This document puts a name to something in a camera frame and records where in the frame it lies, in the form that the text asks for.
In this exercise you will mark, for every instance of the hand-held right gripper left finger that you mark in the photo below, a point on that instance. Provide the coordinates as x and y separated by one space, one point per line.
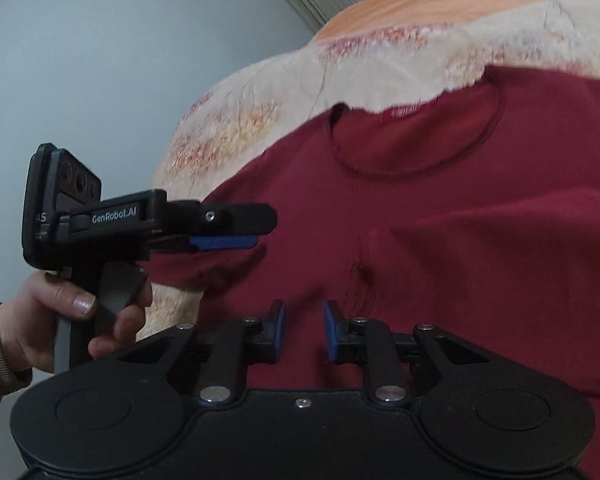
279 331

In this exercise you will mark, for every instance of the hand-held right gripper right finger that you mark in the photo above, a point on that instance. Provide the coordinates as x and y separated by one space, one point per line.
330 331

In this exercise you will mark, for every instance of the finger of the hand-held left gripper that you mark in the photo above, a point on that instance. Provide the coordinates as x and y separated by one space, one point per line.
230 217
225 243

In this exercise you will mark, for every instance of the dark red shirt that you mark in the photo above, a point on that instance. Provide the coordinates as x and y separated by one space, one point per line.
430 240

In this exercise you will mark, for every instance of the person's left hand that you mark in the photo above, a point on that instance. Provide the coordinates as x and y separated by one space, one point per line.
35 320

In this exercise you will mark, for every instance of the floral beige blanket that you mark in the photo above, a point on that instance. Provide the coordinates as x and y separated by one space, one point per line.
260 100

